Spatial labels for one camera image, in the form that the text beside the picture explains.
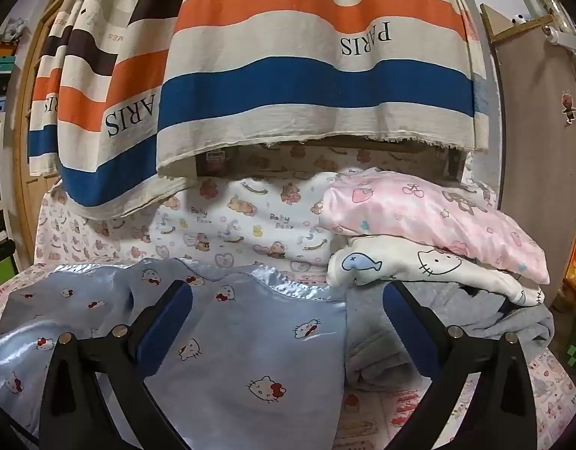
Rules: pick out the wooden wardrobe panel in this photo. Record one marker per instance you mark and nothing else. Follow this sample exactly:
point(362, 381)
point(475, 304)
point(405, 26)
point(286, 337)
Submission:
point(531, 159)

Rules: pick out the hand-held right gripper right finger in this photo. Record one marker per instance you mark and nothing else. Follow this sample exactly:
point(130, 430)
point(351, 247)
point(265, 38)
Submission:
point(405, 323)

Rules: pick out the pink folded cloth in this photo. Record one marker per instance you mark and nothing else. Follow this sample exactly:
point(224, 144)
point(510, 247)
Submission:
point(424, 215)

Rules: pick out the grey folded garment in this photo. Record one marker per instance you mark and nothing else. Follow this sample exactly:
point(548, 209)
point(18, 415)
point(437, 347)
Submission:
point(480, 309)

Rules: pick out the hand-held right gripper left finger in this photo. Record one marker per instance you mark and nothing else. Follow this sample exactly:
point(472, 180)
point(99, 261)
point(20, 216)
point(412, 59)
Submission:
point(166, 326)

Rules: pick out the pink printed bed sheet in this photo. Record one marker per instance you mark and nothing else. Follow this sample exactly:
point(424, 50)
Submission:
point(550, 384)

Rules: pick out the white pipe fixture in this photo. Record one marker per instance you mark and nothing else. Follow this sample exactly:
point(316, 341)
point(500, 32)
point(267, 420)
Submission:
point(557, 14)

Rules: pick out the white Hello Kitty folded cloth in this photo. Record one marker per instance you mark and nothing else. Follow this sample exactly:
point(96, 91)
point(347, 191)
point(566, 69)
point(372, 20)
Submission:
point(409, 262)

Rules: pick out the blue cat-print satin pants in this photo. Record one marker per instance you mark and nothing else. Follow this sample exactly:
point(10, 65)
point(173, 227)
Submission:
point(255, 337)

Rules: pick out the dark brown headboard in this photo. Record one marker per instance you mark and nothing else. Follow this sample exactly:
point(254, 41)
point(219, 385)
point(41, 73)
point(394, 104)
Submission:
point(452, 164)

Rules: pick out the cartoon sticker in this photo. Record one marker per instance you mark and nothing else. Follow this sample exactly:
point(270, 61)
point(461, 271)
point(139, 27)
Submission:
point(569, 107)

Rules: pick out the white bear-print blanket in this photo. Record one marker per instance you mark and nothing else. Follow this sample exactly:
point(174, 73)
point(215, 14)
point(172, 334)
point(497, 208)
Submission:
point(250, 225)

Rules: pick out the small-print pink bear sheet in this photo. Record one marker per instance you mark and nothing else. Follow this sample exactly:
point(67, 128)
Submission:
point(76, 239)

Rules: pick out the striped curtain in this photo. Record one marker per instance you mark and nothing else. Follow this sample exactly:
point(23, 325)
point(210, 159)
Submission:
point(292, 89)

